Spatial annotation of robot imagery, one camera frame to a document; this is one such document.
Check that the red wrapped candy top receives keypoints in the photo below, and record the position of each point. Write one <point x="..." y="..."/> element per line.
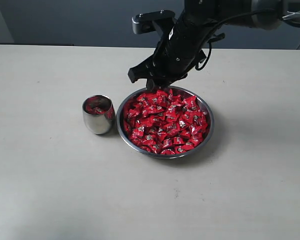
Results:
<point x="161" y="95"/>

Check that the metal bowl of red candies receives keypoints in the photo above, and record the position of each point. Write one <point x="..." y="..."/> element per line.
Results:
<point x="167" y="123"/>

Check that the red wrapped candy front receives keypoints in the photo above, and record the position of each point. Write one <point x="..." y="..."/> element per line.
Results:
<point x="168" y="151"/>

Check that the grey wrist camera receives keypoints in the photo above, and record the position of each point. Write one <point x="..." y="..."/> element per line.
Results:
<point x="158" y="21"/>

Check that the red candy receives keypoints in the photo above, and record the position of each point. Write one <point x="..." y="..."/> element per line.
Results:
<point x="161" y="95"/>
<point x="94" y="110"/>
<point x="139" y="131"/>
<point x="190" y="103"/>
<point x="168" y="151"/>

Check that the stainless steel cup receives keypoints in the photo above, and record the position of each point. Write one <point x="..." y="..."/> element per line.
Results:
<point x="103" y="123"/>

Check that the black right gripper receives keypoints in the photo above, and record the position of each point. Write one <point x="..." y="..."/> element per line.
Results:
<point x="179" y="49"/>

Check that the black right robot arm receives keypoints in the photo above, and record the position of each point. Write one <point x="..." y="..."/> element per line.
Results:
<point x="254" y="14"/>

